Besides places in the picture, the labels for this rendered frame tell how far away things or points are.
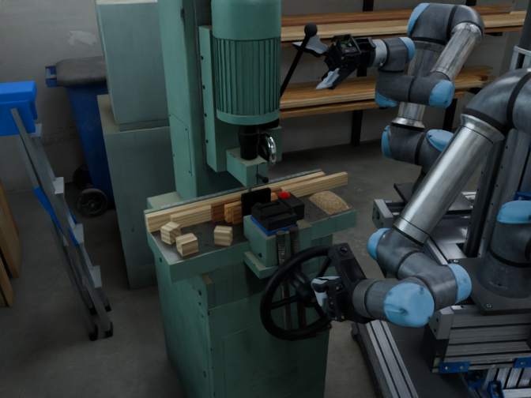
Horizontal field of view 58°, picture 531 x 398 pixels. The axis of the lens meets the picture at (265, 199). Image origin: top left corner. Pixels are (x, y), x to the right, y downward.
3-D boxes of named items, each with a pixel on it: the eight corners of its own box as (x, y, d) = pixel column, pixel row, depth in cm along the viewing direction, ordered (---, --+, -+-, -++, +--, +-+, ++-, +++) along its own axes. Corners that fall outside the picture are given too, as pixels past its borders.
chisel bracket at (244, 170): (246, 193, 138) (246, 166, 134) (226, 174, 149) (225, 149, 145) (269, 187, 142) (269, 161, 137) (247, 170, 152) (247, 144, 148)
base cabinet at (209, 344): (218, 467, 168) (206, 312, 134) (166, 356, 213) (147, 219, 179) (324, 414, 187) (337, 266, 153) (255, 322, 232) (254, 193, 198)
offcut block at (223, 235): (214, 244, 130) (213, 231, 128) (217, 238, 133) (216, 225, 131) (229, 246, 129) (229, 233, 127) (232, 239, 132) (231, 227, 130)
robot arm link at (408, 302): (443, 321, 85) (406, 336, 81) (402, 313, 95) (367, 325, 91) (434, 277, 84) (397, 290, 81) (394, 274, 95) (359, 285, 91)
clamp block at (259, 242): (265, 268, 125) (265, 240, 121) (242, 243, 136) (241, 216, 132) (312, 253, 132) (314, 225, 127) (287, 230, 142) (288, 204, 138)
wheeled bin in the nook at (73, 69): (76, 224, 312) (43, 76, 266) (71, 189, 356) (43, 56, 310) (173, 206, 333) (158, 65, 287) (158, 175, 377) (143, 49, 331)
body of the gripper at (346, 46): (331, 34, 125) (367, 31, 130) (318, 57, 132) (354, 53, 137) (344, 57, 123) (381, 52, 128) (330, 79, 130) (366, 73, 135)
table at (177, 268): (182, 306, 117) (180, 286, 114) (147, 244, 141) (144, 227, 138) (376, 241, 143) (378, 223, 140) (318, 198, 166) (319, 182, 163)
